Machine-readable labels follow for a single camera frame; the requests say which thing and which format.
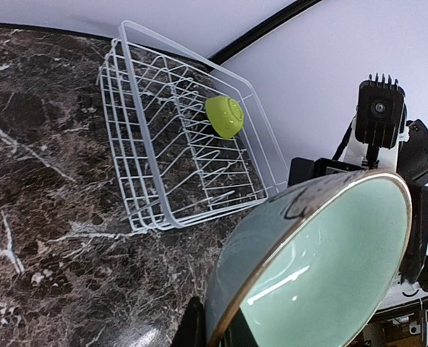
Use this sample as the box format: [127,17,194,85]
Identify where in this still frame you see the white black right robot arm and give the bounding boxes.
[288,119,428,322]

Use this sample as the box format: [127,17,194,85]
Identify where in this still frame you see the pale green glass cup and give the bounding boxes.
[205,169,412,346]

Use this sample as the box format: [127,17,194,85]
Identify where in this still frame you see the white wire dish rack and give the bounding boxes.
[97,20,288,233]

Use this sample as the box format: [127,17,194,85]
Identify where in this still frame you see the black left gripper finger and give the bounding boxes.
[171,296,206,347]

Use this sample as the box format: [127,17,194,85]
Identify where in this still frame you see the right black frame post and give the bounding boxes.
[209,0,322,65]

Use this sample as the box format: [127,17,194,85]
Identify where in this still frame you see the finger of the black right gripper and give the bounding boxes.
[399,181,428,284]

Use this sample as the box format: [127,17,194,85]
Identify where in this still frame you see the lime green cup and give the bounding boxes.
[205,95,244,140]

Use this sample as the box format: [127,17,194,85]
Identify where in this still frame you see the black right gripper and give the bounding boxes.
[287,157,363,187]

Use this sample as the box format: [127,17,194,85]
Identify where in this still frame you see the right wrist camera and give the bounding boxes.
[355,74,405,149]

